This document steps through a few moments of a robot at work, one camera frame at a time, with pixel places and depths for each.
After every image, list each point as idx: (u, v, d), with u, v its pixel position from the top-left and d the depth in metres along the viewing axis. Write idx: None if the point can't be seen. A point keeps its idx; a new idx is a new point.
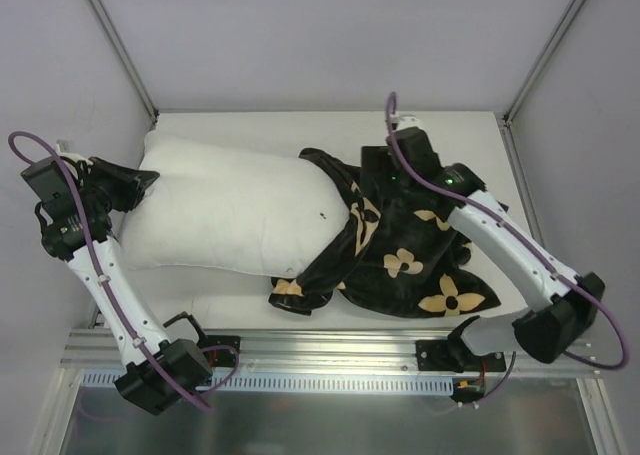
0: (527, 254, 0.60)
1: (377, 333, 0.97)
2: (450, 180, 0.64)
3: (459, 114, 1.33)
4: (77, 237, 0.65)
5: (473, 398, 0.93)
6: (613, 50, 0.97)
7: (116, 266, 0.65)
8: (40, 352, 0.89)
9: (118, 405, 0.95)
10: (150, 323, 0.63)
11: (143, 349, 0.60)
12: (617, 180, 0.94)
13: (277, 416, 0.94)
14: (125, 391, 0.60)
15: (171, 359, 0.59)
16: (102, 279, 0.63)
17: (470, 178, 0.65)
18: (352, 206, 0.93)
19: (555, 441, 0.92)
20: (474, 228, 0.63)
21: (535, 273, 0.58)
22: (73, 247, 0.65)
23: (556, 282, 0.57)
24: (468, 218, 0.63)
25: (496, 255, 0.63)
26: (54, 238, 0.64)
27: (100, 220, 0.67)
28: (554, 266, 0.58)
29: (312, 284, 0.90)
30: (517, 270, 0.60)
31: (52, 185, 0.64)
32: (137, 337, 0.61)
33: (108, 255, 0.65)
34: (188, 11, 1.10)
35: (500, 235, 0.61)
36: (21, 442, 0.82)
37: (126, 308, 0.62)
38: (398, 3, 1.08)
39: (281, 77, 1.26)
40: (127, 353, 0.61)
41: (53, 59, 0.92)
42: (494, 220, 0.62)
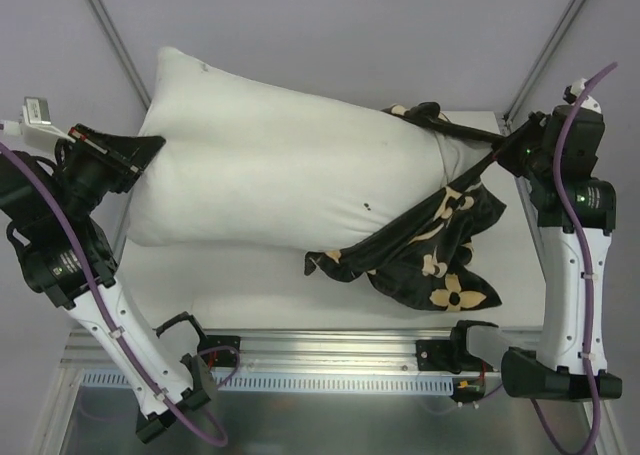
0: (582, 315, 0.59)
1: (378, 332, 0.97)
2: (582, 197, 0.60)
3: (458, 113, 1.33)
4: (71, 275, 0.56)
5: (473, 398, 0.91)
6: (613, 50, 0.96)
7: (128, 314, 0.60)
8: (40, 353, 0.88)
9: (118, 405, 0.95)
10: (170, 372, 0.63)
11: (168, 402, 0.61)
12: (617, 181, 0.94)
13: (277, 415, 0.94)
14: (143, 435, 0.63)
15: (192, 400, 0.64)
16: (118, 335, 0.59)
17: (604, 209, 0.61)
18: (449, 188, 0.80)
19: (554, 441, 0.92)
20: (559, 257, 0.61)
21: (568, 337, 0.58)
22: (71, 292, 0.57)
23: (577, 358, 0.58)
24: (561, 245, 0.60)
25: (553, 292, 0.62)
26: (44, 279, 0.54)
27: (93, 250, 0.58)
28: (589, 347, 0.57)
29: (354, 259, 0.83)
30: (555, 312, 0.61)
31: (32, 205, 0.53)
32: (159, 390, 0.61)
33: (121, 303, 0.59)
34: (186, 9, 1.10)
35: (573, 282, 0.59)
36: (21, 443, 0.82)
37: (146, 362, 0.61)
38: (398, 2, 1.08)
39: (280, 77, 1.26)
40: (150, 402, 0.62)
41: (52, 59, 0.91)
42: (583, 267, 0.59)
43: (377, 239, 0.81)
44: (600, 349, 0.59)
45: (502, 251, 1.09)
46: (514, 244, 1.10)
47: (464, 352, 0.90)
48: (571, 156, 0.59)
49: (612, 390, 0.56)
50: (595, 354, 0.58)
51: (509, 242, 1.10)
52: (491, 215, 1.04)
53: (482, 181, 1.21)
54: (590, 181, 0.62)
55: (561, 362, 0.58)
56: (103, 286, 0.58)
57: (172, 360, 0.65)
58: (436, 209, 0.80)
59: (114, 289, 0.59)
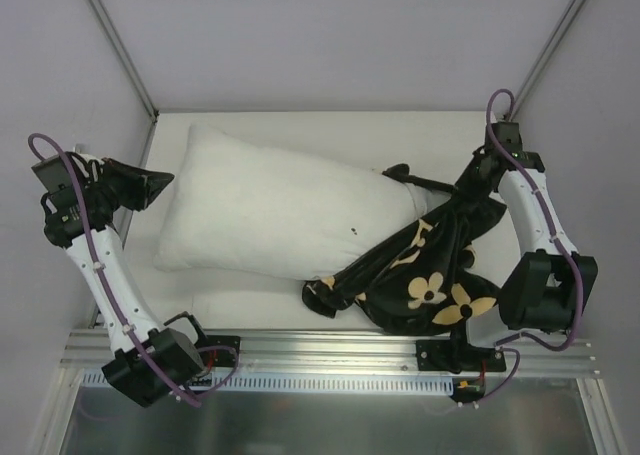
0: (541, 216, 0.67)
1: (377, 332, 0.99)
2: (515, 152, 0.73)
3: (458, 114, 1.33)
4: (78, 225, 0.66)
5: (473, 397, 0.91)
6: (613, 49, 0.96)
7: (112, 255, 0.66)
8: (40, 352, 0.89)
9: (118, 405, 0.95)
10: (141, 310, 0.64)
11: (132, 336, 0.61)
12: (617, 181, 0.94)
13: (277, 416, 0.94)
14: (112, 378, 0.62)
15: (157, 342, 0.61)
16: (98, 267, 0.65)
17: (535, 161, 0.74)
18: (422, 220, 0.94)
19: (554, 442, 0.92)
20: (512, 190, 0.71)
21: (537, 230, 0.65)
22: (72, 235, 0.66)
23: (550, 243, 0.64)
24: (512, 181, 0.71)
25: (518, 216, 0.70)
26: (56, 226, 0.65)
27: (100, 213, 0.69)
28: (556, 232, 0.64)
29: (346, 281, 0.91)
30: (524, 229, 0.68)
31: (58, 175, 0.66)
32: (127, 325, 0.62)
33: (107, 244, 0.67)
34: (187, 11, 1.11)
35: (529, 197, 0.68)
36: (20, 443, 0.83)
37: (119, 297, 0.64)
38: (398, 3, 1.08)
39: (280, 77, 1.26)
40: (118, 339, 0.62)
41: (52, 60, 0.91)
42: (531, 187, 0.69)
43: (365, 259, 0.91)
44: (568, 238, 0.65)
45: (502, 251, 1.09)
46: (514, 244, 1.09)
47: (463, 350, 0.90)
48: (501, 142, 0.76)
49: (589, 263, 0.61)
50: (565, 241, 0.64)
51: (509, 242, 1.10)
52: (491, 216, 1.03)
53: None
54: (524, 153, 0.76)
55: (538, 247, 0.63)
56: (97, 232, 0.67)
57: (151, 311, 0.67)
58: (412, 236, 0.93)
59: (104, 234, 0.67)
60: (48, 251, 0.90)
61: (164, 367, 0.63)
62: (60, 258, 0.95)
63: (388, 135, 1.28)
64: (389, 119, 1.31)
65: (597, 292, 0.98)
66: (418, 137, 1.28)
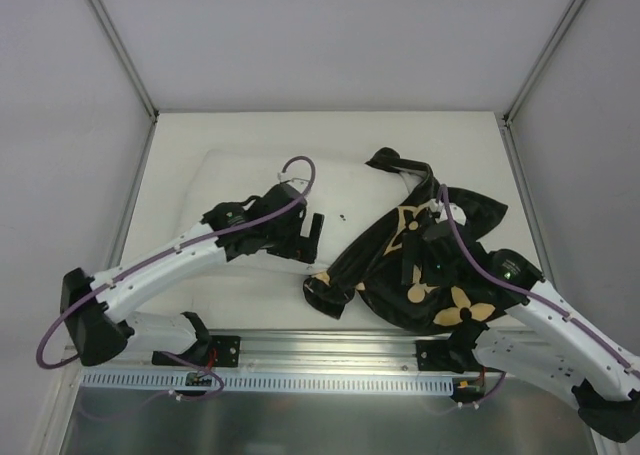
0: (597, 349, 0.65)
1: (376, 333, 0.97)
2: (506, 272, 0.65)
3: (458, 115, 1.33)
4: (224, 225, 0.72)
5: (473, 398, 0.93)
6: (613, 49, 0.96)
7: (193, 257, 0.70)
8: (40, 353, 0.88)
9: (120, 405, 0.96)
10: (130, 292, 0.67)
11: (101, 288, 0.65)
12: (617, 181, 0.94)
13: (276, 415, 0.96)
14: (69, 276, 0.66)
15: (89, 317, 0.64)
16: (174, 249, 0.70)
17: (527, 267, 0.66)
18: (401, 206, 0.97)
19: (555, 442, 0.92)
20: (541, 325, 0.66)
21: (609, 368, 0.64)
22: (210, 221, 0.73)
23: (628, 375, 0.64)
24: (536, 316, 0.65)
25: (562, 348, 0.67)
26: (224, 209, 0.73)
27: (235, 240, 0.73)
28: (626, 362, 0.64)
29: (340, 273, 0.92)
30: (585, 365, 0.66)
31: (273, 201, 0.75)
32: (114, 281, 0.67)
33: (203, 249, 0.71)
34: (187, 12, 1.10)
35: (572, 333, 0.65)
36: (21, 443, 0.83)
37: (143, 270, 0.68)
38: (397, 3, 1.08)
39: (281, 77, 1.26)
40: (102, 276, 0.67)
41: (52, 59, 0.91)
42: (562, 316, 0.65)
43: (351, 252, 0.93)
44: (622, 350, 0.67)
45: None
46: (515, 244, 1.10)
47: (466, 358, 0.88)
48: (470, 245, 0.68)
49: None
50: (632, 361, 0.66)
51: (509, 243, 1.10)
52: (492, 216, 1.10)
53: (483, 181, 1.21)
54: (500, 253, 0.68)
55: (626, 389, 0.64)
56: (213, 242, 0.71)
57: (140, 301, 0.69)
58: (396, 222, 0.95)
59: (212, 248, 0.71)
60: (48, 251, 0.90)
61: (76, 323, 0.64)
62: (61, 258, 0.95)
63: (389, 136, 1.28)
64: (389, 119, 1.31)
65: (599, 293, 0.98)
66: (418, 137, 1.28)
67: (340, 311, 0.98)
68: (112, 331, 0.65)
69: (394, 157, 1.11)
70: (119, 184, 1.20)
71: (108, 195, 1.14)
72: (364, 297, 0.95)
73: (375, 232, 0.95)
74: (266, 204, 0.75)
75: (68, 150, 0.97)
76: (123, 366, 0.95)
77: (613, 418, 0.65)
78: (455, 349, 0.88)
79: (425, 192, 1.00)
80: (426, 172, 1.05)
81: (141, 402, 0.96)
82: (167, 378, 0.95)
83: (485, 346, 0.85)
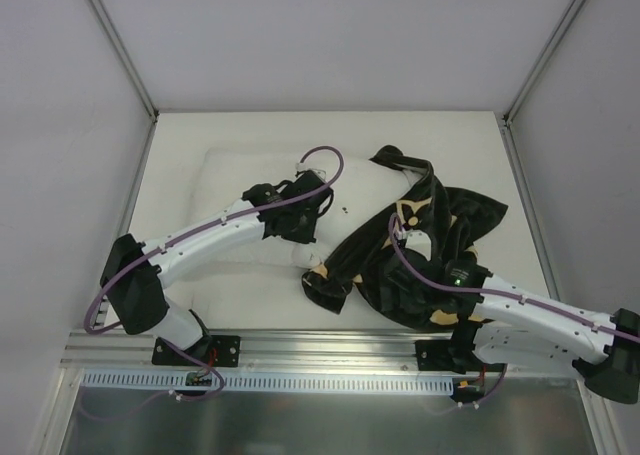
0: (559, 319, 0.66)
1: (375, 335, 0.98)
2: (456, 278, 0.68)
3: (458, 115, 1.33)
4: (265, 201, 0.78)
5: (473, 397, 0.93)
6: (613, 48, 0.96)
7: (236, 230, 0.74)
8: (40, 353, 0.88)
9: (120, 405, 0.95)
10: (181, 257, 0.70)
11: (154, 251, 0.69)
12: (617, 180, 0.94)
13: (276, 415, 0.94)
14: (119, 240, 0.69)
15: (136, 279, 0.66)
16: (221, 221, 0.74)
17: (475, 269, 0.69)
18: (398, 202, 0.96)
19: (556, 442, 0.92)
20: (502, 314, 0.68)
21: (577, 333, 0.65)
22: (252, 199, 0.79)
23: (598, 334, 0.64)
24: (493, 307, 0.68)
25: (530, 329, 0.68)
26: (265, 189, 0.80)
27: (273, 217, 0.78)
28: (589, 321, 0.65)
29: (337, 266, 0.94)
30: (559, 338, 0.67)
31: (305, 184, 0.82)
32: (165, 247, 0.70)
33: (246, 223, 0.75)
34: (187, 11, 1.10)
35: (530, 314, 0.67)
36: (21, 443, 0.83)
37: (191, 239, 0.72)
38: (397, 2, 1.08)
39: (281, 77, 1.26)
40: (152, 243, 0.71)
41: (52, 59, 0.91)
42: (516, 300, 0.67)
43: (348, 246, 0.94)
44: (589, 311, 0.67)
45: (502, 251, 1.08)
46: (515, 244, 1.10)
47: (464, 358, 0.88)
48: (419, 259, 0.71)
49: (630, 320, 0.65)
50: (596, 318, 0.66)
51: (509, 243, 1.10)
52: (493, 216, 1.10)
53: (483, 181, 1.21)
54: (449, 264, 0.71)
55: (600, 347, 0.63)
56: (255, 217, 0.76)
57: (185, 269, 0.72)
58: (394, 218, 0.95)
59: (254, 222, 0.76)
60: (48, 250, 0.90)
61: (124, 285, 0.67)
62: (61, 257, 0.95)
63: (389, 136, 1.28)
64: (390, 120, 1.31)
65: (599, 291, 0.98)
66: (418, 137, 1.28)
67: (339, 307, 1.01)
68: (157, 295, 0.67)
69: (397, 155, 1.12)
70: (120, 184, 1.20)
71: (108, 195, 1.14)
72: (361, 289, 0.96)
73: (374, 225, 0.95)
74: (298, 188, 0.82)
75: (69, 149, 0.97)
76: (126, 365, 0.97)
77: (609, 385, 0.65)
78: (456, 354, 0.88)
79: (425, 188, 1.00)
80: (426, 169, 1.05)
81: (142, 402, 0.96)
82: (167, 378, 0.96)
83: (484, 344, 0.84)
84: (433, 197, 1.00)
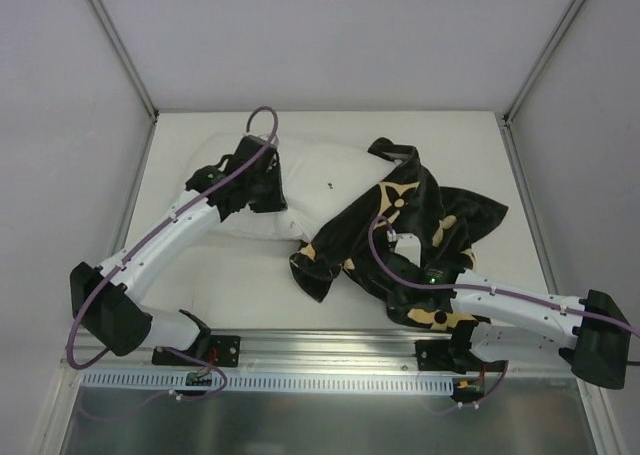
0: (528, 305, 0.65)
1: (375, 334, 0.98)
2: (432, 277, 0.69)
3: (458, 115, 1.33)
4: (209, 184, 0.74)
5: (473, 397, 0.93)
6: (613, 47, 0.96)
7: (191, 221, 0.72)
8: (39, 354, 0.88)
9: (120, 405, 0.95)
10: (143, 266, 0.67)
11: (114, 271, 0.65)
12: (617, 180, 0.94)
13: (276, 415, 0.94)
14: (74, 274, 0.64)
15: (105, 306, 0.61)
16: (171, 219, 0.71)
17: (449, 267, 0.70)
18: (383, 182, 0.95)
19: (556, 442, 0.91)
20: (476, 306, 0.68)
21: (546, 318, 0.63)
22: (195, 186, 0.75)
23: (567, 317, 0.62)
24: (466, 301, 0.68)
25: (506, 318, 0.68)
26: (204, 172, 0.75)
27: (225, 196, 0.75)
28: (557, 304, 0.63)
29: (325, 249, 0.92)
30: (532, 325, 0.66)
31: (244, 152, 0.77)
32: (124, 262, 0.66)
33: (198, 213, 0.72)
34: (187, 11, 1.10)
35: (501, 302, 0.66)
36: (21, 444, 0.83)
37: (147, 247, 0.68)
38: (397, 2, 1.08)
39: (281, 77, 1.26)
40: (110, 263, 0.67)
41: (53, 60, 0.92)
42: (487, 291, 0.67)
43: (333, 226, 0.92)
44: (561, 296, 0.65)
45: (502, 251, 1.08)
46: (515, 244, 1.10)
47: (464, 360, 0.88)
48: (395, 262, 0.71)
49: (597, 298, 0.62)
50: (564, 301, 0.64)
51: (509, 243, 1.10)
52: (493, 217, 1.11)
53: (483, 181, 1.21)
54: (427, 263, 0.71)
55: (568, 331, 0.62)
56: (204, 203, 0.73)
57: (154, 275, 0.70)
58: (379, 199, 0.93)
59: (206, 209, 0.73)
60: (48, 251, 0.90)
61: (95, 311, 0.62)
62: (61, 257, 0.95)
63: (389, 136, 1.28)
64: (389, 120, 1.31)
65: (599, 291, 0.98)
66: (417, 137, 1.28)
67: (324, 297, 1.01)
68: (133, 314, 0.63)
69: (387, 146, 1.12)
70: (119, 184, 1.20)
71: (108, 195, 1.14)
72: (354, 275, 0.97)
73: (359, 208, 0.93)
74: (239, 159, 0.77)
75: (68, 149, 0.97)
76: (128, 364, 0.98)
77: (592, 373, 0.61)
78: (456, 355, 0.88)
79: (408, 171, 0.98)
80: (410, 153, 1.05)
81: (142, 402, 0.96)
82: (167, 378, 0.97)
83: (479, 342, 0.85)
84: (418, 179, 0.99)
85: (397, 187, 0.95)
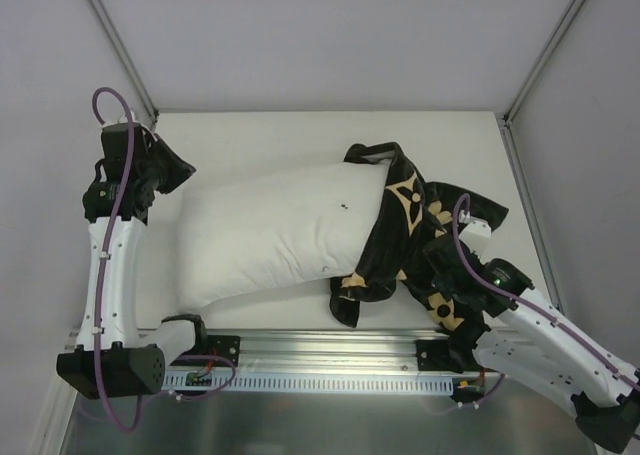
0: (587, 353, 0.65)
1: (377, 333, 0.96)
2: (496, 278, 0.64)
3: (458, 114, 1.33)
4: (109, 204, 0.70)
5: (473, 397, 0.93)
6: (613, 47, 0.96)
7: (123, 247, 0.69)
8: (41, 354, 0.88)
9: (120, 405, 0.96)
10: (118, 317, 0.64)
11: (97, 339, 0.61)
12: (617, 180, 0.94)
13: (277, 415, 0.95)
14: (61, 371, 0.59)
15: (116, 368, 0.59)
16: (104, 257, 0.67)
17: (517, 275, 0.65)
18: (390, 184, 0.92)
19: (555, 442, 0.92)
20: (529, 329, 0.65)
21: (597, 373, 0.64)
22: (98, 213, 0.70)
23: (617, 381, 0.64)
24: (524, 320, 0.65)
25: (550, 351, 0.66)
26: (93, 197, 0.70)
27: (132, 200, 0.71)
28: (614, 367, 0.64)
29: (375, 272, 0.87)
30: (573, 369, 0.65)
31: (115, 149, 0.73)
32: (98, 325, 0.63)
33: (125, 235, 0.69)
34: (186, 10, 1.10)
35: (558, 337, 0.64)
36: (22, 444, 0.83)
37: (105, 298, 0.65)
38: (397, 2, 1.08)
39: (281, 77, 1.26)
40: (86, 336, 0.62)
41: (52, 60, 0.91)
42: (550, 320, 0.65)
43: (377, 241, 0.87)
44: (616, 359, 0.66)
45: (502, 252, 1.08)
46: (515, 244, 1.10)
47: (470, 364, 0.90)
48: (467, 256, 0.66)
49: None
50: (620, 367, 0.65)
51: (509, 243, 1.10)
52: (493, 218, 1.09)
53: (483, 182, 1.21)
54: (490, 261, 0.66)
55: (613, 395, 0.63)
56: (122, 221, 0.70)
57: (132, 312, 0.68)
58: (398, 200, 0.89)
59: (126, 224, 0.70)
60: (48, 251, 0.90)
61: (107, 378, 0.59)
62: (61, 257, 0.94)
63: (389, 135, 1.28)
64: (390, 119, 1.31)
65: (599, 293, 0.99)
66: (418, 137, 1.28)
67: (355, 318, 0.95)
68: (142, 356, 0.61)
69: (360, 149, 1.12)
70: None
71: None
72: (409, 284, 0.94)
73: (384, 218, 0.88)
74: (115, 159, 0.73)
75: (68, 149, 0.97)
76: None
77: (602, 424, 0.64)
78: (454, 349, 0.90)
79: (403, 166, 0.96)
80: (395, 149, 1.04)
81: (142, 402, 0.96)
82: (167, 378, 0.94)
83: (486, 347, 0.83)
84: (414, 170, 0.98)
85: (407, 185, 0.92)
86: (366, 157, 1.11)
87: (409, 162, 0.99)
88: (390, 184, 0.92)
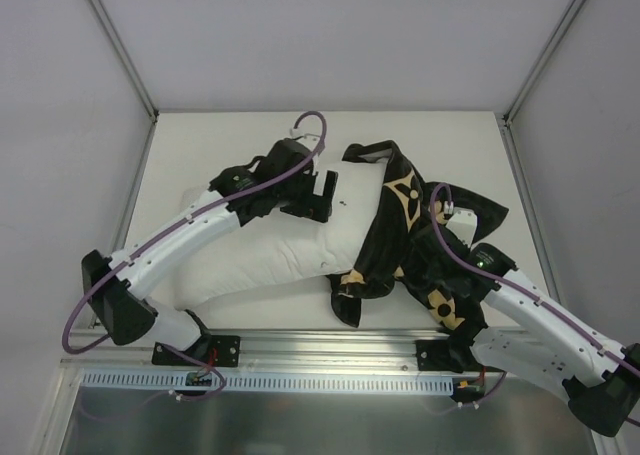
0: (570, 331, 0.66)
1: (378, 333, 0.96)
2: (480, 261, 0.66)
3: (458, 114, 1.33)
4: (231, 188, 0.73)
5: (473, 397, 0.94)
6: (613, 47, 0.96)
7: (207, 224, 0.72)
8: (40, 354, 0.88)
9: (120, 405, 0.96)
10: (149, 266, 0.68)
11: (120, 265, 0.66)
12: (617, 180, 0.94)
13: (276, 416, 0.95)
14: (84, 260, 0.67)
15: (105, 298, 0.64)
16: (187, 220, 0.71)
17: (500, 258, 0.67)
18: (389, 181, 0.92)
19: (555, 443, 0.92)
20: (514, 309, 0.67)
21: (582, 350, 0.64)
22: (219, 187, 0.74)
23: (603, 357, 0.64)
24: (506, 299, 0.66)
25: (534, 332, 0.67)
26: (229, 173, 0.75)
27: (245, 203, 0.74)
28: (599, 343, 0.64)
29: (372, 269, 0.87)
30: (559, 347, 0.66)
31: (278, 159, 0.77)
32: (132, 258, 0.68)
33: (214, 216, 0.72)
34: (186, 10, 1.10)
35: (541, 315, 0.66)
36: (22, 444, 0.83)
37: (153, 248, 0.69)
38: (396, 1, 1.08)
39: (281, 77, 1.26)
40: (119, 257, 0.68)
41: (52, 59, 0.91)
42: (532, 300, 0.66)
43: (375, 238, 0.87)
44: (601, 337, 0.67)
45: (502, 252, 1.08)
46: (515, 244, 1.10)
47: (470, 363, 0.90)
48: (455, 240, 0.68)
49: None
50: (606, 344, 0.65)
51: (509, 243, 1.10)
52: (492, 219, 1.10)
53: (483, 182, 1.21)
54: (475, 245, 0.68)
55: (600, 370, 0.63)
56: (224, 208, 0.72)
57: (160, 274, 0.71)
58: (395, 197, 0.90)
59: (225, 213, 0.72)
60: (48, 250, 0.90)
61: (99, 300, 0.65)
62: (61, 256, 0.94)
63: (389, 135, 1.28)
64: (390, 119, 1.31)
65: (599, 293, 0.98)
66: (418, 137, 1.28)
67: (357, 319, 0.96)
68: (128, 313, 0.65)
69: (358, 148, 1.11)
70: (119, 185, 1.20)
71: (108, 195, 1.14)
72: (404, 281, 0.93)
73: (382, 215, 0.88)
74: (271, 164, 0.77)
75: (68, 149, 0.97)
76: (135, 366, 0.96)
77: (593, 405, 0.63)
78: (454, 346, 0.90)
79: (400, 163, 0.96)
80: (392, 146, 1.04)
81: (142, 402, 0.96)
82: (167, 378, 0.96)
83: (482, 343, 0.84)
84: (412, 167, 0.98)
85: (405, 182, 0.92)
86: (364, 156, 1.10)
87: (408, 160, 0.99)
88: (388, 181, 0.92)
